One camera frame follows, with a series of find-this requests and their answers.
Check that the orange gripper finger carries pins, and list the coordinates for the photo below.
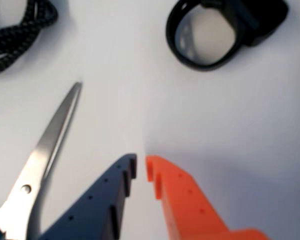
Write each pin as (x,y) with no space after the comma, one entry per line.
(190,212)

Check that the blue-grey gripper finger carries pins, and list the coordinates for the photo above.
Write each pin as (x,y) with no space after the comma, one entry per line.
(97,205)

